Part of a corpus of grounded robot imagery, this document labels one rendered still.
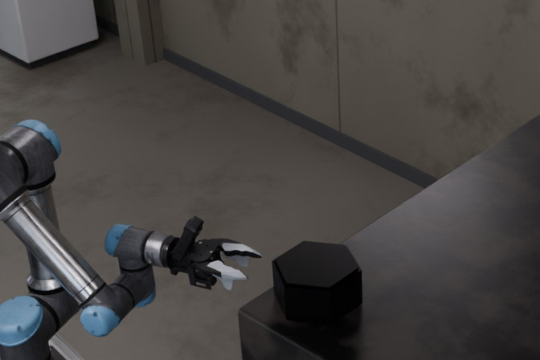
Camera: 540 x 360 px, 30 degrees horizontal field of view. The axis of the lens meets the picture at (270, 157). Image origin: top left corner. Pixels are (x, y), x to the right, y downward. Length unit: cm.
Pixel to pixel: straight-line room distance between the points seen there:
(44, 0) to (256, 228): 267
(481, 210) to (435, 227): 7
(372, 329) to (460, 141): 389
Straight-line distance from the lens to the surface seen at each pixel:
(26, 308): 246
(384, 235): 123
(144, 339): 434
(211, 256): 218
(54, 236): 224
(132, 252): 227
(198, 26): 646
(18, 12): 688
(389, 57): 512
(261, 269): 466
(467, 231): 124
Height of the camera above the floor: 269
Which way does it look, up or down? 29 degrees down
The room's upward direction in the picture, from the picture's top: 4 degrees counter-clockwise
